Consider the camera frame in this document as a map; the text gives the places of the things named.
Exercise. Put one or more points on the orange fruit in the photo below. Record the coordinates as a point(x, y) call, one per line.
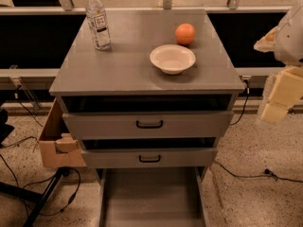
point(185, 34)

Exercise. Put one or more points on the grey drawer cabinet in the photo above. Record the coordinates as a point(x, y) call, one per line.
point(125, 112)

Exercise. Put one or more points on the cardboard box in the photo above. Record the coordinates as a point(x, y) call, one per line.
point(57, 147)

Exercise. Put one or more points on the white bowl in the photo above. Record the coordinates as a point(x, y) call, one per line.
point(172, 59)

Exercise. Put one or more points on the grey middle drawer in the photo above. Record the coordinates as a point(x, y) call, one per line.
point(151, 157)

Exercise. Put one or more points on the clear plastic water bottle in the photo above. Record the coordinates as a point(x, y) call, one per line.
point(98, 24)

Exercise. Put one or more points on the metal railing frame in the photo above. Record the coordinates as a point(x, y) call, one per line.
point(151, 3)

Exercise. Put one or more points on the grey top drawer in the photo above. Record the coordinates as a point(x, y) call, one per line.
point(97, 126)

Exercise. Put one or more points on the grey drawer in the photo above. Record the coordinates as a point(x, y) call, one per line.
point(151, 157)
point(152, 197)
point(97, 126)

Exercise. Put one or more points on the black tripod stand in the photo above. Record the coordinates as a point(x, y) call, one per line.
point(39, 199)

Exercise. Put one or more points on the grey bottom drawer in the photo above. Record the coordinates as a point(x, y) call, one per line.
point(152, 197)

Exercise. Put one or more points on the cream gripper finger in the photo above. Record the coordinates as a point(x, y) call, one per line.
point(281, 92)
point(267, 42)

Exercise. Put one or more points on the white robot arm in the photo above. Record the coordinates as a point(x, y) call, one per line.
point(289, 40)

